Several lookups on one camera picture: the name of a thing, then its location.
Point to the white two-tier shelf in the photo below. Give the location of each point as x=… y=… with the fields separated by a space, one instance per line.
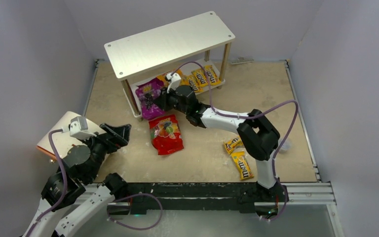
x=149 y=50

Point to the white cylinder container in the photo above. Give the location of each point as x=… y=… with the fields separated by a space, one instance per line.
x=63 y=141

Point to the yellow m&m's bag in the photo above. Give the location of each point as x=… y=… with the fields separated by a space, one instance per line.
x=231 y=145
x=240 y=161
x=193 y=83
x=200 y=77
x=212 y=76

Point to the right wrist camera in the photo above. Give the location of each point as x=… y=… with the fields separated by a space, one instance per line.
x=174 y=80

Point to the red assorted gummy bag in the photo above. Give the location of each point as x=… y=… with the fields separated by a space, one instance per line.
x=166 y=135

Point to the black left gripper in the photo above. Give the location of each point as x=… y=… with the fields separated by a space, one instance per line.
x=110 y=137

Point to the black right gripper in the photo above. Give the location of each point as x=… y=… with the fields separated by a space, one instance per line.
x=165 y=100

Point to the purple grape gummy bag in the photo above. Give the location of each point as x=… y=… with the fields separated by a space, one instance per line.
x=146 y=94

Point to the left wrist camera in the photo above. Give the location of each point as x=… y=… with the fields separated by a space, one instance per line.
x=78 y=128

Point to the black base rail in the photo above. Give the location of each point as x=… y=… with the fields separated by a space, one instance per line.
x=247 y=197

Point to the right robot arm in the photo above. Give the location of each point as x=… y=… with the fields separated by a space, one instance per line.
x=258 y=135

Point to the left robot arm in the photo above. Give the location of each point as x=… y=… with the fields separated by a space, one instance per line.
x=76 y=170

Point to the clear plastic cup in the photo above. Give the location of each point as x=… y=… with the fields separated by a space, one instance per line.
x=285 y=146

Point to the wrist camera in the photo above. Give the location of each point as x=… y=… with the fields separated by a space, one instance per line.
x=174 y=80
x=78 y=128

